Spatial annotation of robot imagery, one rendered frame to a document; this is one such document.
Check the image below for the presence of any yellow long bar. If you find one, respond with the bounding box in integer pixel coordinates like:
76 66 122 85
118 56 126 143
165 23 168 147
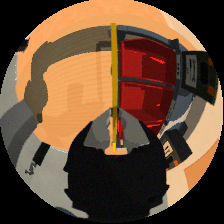
111 23 118 153

